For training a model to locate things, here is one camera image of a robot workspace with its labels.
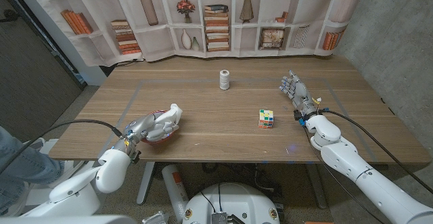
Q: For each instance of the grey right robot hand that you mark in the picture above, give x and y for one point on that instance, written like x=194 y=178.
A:
x=301 y=94

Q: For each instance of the white roll with orange label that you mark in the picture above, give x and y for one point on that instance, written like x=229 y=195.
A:
x=174 y=190

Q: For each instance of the printed bookshelf backdrop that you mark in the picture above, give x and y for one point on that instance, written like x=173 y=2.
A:
x=152 y=41

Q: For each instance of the multicoloured puzzle cube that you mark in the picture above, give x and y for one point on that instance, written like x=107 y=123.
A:
x=266 y=119

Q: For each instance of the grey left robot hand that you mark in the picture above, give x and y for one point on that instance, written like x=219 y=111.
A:
x=138 y=127

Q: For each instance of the white thread spool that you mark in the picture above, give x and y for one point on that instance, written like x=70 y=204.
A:
x=224 y=80

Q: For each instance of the white napkin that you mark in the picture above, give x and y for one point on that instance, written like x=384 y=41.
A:
x=170 y=114

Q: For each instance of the grey metal device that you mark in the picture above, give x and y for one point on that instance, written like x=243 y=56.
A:
x=155 y=218

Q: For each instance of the grey finned module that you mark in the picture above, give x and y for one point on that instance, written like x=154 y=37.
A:
x=219 y=218

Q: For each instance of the orange object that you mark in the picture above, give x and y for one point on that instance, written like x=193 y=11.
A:
x=318 y=222

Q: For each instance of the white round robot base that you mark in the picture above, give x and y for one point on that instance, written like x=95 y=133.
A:
x=233 y=200

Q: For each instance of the person in blue jeans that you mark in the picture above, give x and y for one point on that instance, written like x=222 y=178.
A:
x=23 y=166

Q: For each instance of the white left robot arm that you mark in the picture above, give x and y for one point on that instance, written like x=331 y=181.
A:
x=111 y=170

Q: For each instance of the red bowl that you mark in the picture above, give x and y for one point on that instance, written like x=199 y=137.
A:
x=157 y=143

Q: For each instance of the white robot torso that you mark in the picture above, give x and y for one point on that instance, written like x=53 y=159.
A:
x=67 y=220

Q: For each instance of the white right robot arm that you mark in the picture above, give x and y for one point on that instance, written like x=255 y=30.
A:
x=372 y=183

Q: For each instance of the grey table leg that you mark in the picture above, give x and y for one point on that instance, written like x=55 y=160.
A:
x=145 y=183
x=317 y=186

